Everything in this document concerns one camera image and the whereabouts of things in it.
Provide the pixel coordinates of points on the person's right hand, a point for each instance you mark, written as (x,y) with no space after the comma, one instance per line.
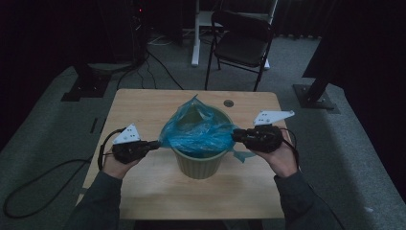
(282,163)

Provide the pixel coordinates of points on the black folding chair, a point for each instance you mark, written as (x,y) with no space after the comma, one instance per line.
(242,48)

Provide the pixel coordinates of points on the white floor scrap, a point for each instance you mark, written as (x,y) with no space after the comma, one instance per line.
(368,209)

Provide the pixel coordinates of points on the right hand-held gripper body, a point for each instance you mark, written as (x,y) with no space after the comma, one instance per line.
(263,139)

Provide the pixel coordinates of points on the green plastic bin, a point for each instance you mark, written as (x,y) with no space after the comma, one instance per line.
(198,166)

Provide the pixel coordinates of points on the dark floor strip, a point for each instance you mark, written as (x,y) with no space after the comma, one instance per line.
(94,125)

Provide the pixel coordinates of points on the person's left hand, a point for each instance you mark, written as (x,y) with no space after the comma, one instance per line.
(118,169)

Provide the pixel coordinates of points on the round table grommet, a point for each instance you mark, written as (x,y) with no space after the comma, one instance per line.
(228,103)

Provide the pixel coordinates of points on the black stand with base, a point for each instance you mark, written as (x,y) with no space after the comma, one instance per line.
(86,86)

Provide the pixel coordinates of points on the dark equipment rack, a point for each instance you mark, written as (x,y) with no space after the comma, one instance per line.
(139,32)

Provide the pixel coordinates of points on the blue plastic bag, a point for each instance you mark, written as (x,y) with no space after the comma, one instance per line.
(198,137)

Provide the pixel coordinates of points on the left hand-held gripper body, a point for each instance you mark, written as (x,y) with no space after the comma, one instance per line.
(127,150)

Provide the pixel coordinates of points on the black post with base plate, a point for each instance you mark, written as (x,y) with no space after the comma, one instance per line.
(314,96)

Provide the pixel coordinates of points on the grey tape piece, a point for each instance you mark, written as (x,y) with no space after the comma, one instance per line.
(83,191)

